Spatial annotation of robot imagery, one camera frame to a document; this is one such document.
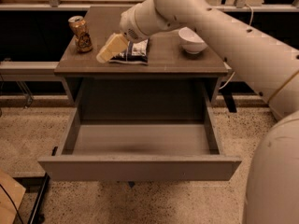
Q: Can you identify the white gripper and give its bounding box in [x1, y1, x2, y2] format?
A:
[96, 7, 147, 63]

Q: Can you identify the crushed orange soda can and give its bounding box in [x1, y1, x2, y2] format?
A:
[68, 16, 93, 52]

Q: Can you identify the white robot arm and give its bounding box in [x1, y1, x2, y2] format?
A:
[96, 0, 299, 224]

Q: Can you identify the grey cabinet with top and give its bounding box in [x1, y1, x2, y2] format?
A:
[54, 7, 227, 100]

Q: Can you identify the open grey top drawer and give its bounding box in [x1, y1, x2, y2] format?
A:
[38, 79, 241, 181]

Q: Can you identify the blue white chip bag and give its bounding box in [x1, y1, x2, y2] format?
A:
[109, 40, 149, 65]

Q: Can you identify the white ceramic bowl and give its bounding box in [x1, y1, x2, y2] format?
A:
[178, 27, 207, 54]

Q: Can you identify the cardboard box lower left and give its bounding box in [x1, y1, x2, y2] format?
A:
[0, 169, 26, 224]

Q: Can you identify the white cable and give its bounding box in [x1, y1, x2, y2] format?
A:
[218, 4, 254, 91]

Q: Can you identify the black metal floor frame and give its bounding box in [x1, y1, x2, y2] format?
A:
[15, 174, 50, 224]

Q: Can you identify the black cable lower left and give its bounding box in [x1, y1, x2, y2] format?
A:
[0, 182, 27, 224]

